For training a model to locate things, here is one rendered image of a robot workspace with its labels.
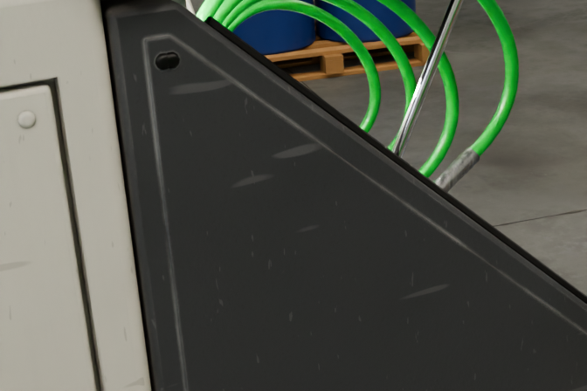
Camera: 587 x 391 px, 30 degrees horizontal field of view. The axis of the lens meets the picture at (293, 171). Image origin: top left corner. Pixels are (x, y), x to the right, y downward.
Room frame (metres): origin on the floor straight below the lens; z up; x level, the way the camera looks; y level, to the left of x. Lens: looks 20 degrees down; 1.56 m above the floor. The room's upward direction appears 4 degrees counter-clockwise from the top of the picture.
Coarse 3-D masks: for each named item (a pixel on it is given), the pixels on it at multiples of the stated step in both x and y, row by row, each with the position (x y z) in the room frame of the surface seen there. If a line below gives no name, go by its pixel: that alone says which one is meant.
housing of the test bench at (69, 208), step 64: (0, 0) 0.55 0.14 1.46; (64, 0) 0.56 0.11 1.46; (0, 64) 0.55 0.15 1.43; (64, 64) 0.56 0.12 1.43; (0, 128) 0.55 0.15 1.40; (64, 128) 0.56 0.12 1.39; (0, 192) 0.55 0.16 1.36; (64, 192) 0.56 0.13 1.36; (0, 256) 0.54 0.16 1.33; (64, 256) 0.56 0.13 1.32; (128, 256) 0.57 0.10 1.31; (0, 320) 0.54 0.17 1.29; (64, 320) 0.55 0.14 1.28; (128, 320) 0.57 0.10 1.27; (0, 384) 0.54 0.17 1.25; (64, 384) 0.55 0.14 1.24; (128, 384) 0.57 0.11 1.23
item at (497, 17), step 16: (208, 0) 0.96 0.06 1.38; (480, 0) 1.07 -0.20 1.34; (208, 16) 0.95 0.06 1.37; (496, 16) 1.07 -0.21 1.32; (512, 32) 1.08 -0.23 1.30; (512, 48) 1.08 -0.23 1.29; (512, 64) 1.08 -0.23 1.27; (512, 80) 1.08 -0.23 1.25; (512, 96) 1.08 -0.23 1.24; (496, 112) 1.08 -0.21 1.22; (496, 128) 1.07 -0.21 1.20; (480, 144) 1.06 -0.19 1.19
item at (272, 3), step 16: (272, 0) 1.24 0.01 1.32; (288, 0) 1.25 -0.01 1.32; (240, 16) 1.22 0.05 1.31; (320, 16) 1.26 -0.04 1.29; (336, 32) 1.28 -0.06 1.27; (352, 32) 1.28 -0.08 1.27; (352, 48) 1.28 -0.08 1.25; (368, 64) 1.28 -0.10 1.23; (368, 112) 1.29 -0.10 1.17; (368, 128) 1.28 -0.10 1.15
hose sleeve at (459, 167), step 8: (464, 152) 1.06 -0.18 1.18; (472, 152) 1.06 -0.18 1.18; (456, 160) 1.06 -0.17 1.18; (464, 160) 1.05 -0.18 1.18; (472, 160) 1.05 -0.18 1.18; (448, 168) 1.05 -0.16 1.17; (456, 168) 1.05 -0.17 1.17; (464, 168) 1.05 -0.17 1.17; (440, 176) 1.05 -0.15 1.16; (448, 176) 1.05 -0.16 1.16; (456, 176) 1.05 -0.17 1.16; (440, 184) 1.04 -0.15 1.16; (448, 184) 1.04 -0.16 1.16
